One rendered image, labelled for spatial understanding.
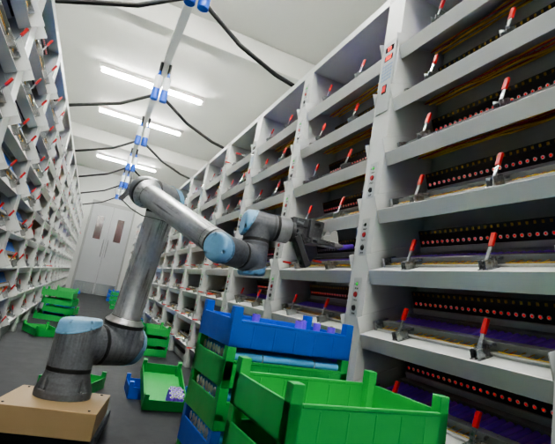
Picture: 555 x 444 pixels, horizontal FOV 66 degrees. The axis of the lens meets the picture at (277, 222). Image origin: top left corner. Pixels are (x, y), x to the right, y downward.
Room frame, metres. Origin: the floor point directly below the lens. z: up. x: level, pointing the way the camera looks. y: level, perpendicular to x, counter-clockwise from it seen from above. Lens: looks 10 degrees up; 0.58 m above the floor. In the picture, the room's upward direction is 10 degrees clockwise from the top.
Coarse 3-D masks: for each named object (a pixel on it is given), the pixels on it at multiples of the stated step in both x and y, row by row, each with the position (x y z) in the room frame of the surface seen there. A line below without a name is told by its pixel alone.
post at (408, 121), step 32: (416, 0) 1.36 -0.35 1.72; (416, 32) 1.37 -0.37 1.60; (416, 64) 1.38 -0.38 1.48; (384, 128) 1.37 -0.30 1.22; (416, 128) 1.39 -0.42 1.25; (384, 160) 1.35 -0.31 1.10; (416, 160) 1.40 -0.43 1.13; (384, 192) 1.36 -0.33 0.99; (384, 224) 1.36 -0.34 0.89; (416, 224) 1.41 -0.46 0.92; (352, 288) 1.41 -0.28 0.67; (384, 288) 1.37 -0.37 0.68; (416, 288) 1.42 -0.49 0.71; (352, 320) 1.39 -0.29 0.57; (352, 352) 1.37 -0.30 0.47
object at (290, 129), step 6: (288, 126) 2.20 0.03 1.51; (294, 126) 2.14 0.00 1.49; (282, 132) 2.28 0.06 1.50; (288, 132) 2.21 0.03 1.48; (294, 132) 2.32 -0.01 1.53; (270, 138) 2.43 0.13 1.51; (276, 138) 2.36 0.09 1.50; (282, 138) 2.29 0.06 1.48; (288, 138) 2.45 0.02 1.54; (294, 138) 2.38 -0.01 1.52; (258, 144) 2.65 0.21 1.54; (264, 144) 2.52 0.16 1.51; (270, 144) 2.44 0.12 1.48; (276, 144) 2.57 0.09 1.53; (282, 144) 2.60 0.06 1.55; (288, 144) 2.50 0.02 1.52; (258, 150) 2.63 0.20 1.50; (264, 150) 2.54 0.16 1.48; (276, 150) 2.65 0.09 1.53
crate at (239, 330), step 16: (208, 304) 1.05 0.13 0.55; (208, 320) 1.02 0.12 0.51; (224, 320) 0.93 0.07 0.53; (240, 320) 0.89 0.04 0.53; (272, 320) 1.14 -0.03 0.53; (208, 336) 1.00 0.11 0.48; (224, 336) 0.91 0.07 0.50; (240, 336) 0.90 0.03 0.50; (256, 336) 0.91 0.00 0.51; (272, 336) 0.93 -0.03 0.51; (288, 336) 0.94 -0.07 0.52; (304, 336) 0.96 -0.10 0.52; (320, 336) 0.98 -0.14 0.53; (336, 336) 1.00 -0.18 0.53; (288, 352) 0.95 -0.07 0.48; (304, 352) 0.96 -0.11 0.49; (320, 352) 0.98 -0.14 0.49; (336, 352) 1.00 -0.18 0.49
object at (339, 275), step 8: (296, 256) 2.02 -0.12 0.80; (312, 256) 2.05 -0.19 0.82; (320, 256) 2.00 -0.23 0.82; (328, 256) 1.94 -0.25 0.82; (352, 256) 1.43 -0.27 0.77; (280, 264) 1.99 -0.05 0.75; (288, 264) 2.01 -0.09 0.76; (280, 272) 1.99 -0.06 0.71; (288, 272) 1.91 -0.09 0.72; (296, 272) 1.83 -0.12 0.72; (304, 272) 1.76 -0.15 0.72; (312, 272) 1.70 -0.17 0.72; (320, 272) 1.64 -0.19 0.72; (328, 272) 1.58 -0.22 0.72; (336, 272) 1.53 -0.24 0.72; (344, 272) 1.48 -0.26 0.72; (312, 280) 1.71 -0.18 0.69; (320, 280) 1.65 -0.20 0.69; (328, 280) 1.60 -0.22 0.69; (336, 280) 1.54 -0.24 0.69; (344, 280) 1.49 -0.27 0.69
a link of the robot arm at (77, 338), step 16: (64, 320) 1.58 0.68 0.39; (80, 320) 1.58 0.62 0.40; (96, 320) 1.62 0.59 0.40; (64, 336) 1.56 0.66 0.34; (80, 336) 1.57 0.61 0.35; (96, 336) 1.61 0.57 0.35; (64, 352) 1.55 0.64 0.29; (80, 352) 1.57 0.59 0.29; (96, 352) 1.62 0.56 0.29; (64, 368) 1.55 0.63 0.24; (80, 368) 1.58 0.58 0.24
